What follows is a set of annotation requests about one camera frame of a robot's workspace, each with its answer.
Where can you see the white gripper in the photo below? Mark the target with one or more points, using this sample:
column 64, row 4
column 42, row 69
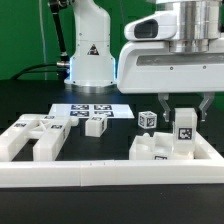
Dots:
column 163, row 55

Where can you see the white chair seat part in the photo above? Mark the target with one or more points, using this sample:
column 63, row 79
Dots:
column 157, row 147

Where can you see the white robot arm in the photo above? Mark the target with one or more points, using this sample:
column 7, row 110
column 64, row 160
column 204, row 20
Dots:
column 92, row 66

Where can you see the white chair back part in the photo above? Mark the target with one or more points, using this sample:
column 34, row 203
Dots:
column 49, row 131

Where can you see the white tagged nut cube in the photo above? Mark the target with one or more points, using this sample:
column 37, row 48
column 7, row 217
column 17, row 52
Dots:
column 147, row 119

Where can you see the white base tag sheet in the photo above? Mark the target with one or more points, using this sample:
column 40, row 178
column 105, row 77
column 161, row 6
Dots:
column 113, row 111

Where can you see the white U-shaped obstacle fence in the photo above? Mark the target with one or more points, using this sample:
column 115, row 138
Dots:
column 207, row 166

